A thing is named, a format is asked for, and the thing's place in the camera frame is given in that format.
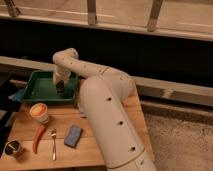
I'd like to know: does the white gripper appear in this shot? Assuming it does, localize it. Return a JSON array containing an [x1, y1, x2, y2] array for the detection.
[[53, 66, 71, 88]]

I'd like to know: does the dark brown eraser block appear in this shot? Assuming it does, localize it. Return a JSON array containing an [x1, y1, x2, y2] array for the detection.
[[56, 81, 65, 93]]

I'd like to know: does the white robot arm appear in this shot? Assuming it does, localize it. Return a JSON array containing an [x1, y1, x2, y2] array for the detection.
[[53, 48, 157, 171]]

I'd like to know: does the green plastic tray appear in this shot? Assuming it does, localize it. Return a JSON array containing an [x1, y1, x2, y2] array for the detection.
[[22, 71, 78, 105]]

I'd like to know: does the orange paper cup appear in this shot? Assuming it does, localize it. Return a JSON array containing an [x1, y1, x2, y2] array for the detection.
[[30, 103, 49, 124]]

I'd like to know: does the blue cloth at table edge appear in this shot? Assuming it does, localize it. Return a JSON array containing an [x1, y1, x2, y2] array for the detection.
[[9, 89, 24, 102]]

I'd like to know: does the orange toy carrot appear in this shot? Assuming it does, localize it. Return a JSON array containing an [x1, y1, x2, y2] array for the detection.
[[32, 125, 46, 153]]

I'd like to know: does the silver fork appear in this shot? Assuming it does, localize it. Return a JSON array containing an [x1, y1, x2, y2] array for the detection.
[[51, 128, 56, 161]]

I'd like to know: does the blue sponge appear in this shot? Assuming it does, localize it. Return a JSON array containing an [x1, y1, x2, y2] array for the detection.
[[64, 125, 83, 148]]

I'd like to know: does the small metal can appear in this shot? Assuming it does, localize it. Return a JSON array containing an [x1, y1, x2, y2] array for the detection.
[[4, 140, 22, 158]]

